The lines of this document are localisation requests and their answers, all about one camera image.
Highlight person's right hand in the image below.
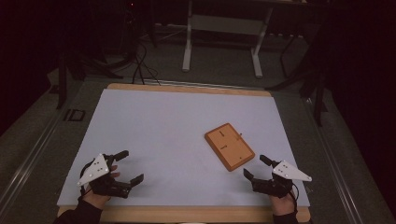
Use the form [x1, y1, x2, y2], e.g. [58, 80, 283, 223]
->
[269, 189, 298, 217]

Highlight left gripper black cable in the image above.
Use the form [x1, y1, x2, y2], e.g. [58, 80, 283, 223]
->
[78, 163, 92, 198]

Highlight wooden table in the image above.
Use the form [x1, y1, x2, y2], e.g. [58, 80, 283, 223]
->
[56, 82, 312, 224]

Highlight white table mat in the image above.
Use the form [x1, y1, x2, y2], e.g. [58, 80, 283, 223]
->
[56, 88, 311, 208]

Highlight wooden photo frame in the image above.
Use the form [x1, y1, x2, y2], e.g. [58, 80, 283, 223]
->
[204, 122, 256, 173]

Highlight white metal stand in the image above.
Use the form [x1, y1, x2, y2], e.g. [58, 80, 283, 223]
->
[181, 0, 275, 79]

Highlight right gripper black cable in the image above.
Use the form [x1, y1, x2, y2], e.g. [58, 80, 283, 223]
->
[290, 182, 301, 204]

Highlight black floor cables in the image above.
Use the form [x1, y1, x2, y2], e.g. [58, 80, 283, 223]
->
[130, 39, 162, 87]

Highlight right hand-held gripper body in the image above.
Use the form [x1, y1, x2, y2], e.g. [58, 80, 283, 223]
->
[251, 160, 313, 199]

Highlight person's left hand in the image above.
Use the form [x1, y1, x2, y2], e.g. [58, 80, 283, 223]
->
[82, 164, 121, 210]

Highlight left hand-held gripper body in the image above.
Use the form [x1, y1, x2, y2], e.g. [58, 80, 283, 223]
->
[77, 153, 133, 199]

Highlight black metal stand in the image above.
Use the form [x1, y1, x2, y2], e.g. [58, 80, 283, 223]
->
[55, 50, 69, 110]

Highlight black floor bracket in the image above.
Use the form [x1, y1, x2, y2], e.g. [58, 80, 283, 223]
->
[63, 108, 87, 122]

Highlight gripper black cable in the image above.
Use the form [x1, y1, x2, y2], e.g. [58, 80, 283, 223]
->
[78, 163, 92, 198]
[290, 182, 301, 204]

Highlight black tripod stand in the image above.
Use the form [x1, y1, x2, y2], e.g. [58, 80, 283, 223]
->
[264, 29, 330, 128]

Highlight metal floor rail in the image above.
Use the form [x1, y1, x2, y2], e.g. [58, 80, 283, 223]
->
[302, 96, 366, 224]
[0, 101, 78, 214]

